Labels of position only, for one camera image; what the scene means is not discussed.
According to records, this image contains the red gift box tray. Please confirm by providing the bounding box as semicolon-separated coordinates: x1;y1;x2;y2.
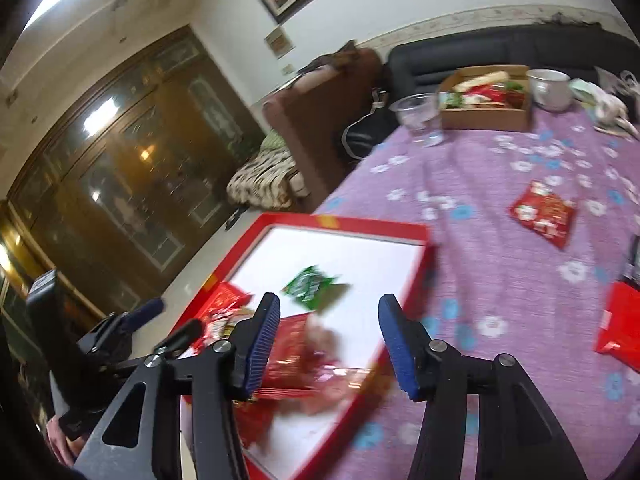
178;214;433;479

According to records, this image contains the red flower snack packet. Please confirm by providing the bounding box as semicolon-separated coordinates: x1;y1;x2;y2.
508;180;577;250

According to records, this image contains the large red snack packet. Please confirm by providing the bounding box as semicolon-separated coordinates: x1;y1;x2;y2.
253;312;370;413

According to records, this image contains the white charging cable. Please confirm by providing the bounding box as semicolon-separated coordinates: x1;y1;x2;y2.
340;86;392;162

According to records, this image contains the black leather sofa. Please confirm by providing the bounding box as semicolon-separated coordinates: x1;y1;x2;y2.
342;24;639;162

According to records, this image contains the brown cardboard snack box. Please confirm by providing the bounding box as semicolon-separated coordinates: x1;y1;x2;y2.
438;64;532;132

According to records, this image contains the green snack packet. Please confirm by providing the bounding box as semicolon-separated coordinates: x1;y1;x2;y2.
282;266;350;312

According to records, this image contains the black purple plum packet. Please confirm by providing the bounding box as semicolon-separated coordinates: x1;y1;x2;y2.
620;234;640;289

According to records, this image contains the wall notice plaque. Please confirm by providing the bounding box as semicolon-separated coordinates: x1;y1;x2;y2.
265;26;294;58

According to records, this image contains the red patterned snack packet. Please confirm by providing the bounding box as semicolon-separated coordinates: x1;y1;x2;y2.
191;282;252;354

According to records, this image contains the brown armchair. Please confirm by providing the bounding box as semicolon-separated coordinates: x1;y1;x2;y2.
262;42;383;212

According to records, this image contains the white plush toy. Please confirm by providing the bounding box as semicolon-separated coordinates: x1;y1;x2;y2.
570;67;639;140

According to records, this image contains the purple floral tablecloth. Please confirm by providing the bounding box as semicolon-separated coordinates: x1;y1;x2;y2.
309;104;640;480

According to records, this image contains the clear plastic cup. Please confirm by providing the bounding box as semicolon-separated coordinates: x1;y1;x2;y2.
390;93;445;146

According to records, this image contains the patterned blanket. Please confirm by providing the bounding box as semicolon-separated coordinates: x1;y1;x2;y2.
227;130;297;210

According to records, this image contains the white ceramic mug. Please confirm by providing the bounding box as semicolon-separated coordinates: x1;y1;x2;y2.
526;68;574;113

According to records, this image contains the wooden glass cabinet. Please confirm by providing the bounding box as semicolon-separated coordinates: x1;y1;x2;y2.
9;27;264;313

